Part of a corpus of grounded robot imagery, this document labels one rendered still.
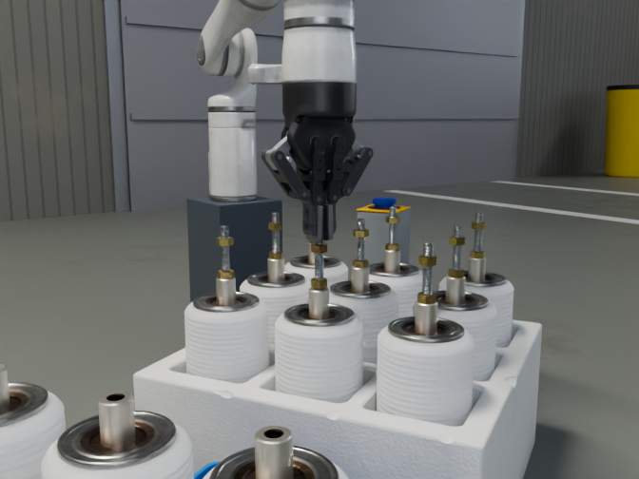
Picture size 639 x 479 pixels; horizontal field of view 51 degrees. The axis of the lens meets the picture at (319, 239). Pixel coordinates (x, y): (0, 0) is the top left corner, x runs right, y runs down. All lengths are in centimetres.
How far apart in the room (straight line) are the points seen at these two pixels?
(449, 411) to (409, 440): 5
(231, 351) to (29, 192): 265
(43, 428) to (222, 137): 85
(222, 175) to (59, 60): 215
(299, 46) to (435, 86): 398
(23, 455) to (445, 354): 36
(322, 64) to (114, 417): 37
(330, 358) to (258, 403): 9
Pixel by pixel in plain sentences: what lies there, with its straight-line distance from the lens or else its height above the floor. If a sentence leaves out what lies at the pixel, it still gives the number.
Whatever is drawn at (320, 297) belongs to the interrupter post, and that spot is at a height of 27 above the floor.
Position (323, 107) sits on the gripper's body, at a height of 47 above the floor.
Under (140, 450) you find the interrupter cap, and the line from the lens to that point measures 45.
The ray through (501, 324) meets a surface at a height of 20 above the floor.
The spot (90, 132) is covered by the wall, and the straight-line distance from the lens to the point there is 339.
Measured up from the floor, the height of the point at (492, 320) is 24.
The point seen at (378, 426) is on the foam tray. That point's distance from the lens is 64.
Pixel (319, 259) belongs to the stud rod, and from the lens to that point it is 70.
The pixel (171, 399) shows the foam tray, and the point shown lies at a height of 16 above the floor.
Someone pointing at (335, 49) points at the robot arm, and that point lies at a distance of 66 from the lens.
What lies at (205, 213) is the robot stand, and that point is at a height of 28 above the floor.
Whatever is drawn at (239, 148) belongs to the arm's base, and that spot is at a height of 40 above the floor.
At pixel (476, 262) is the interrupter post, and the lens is 88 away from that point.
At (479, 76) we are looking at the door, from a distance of 495.
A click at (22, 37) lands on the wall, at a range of 334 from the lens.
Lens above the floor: 46
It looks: 10 degrees down
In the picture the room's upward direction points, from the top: straight up
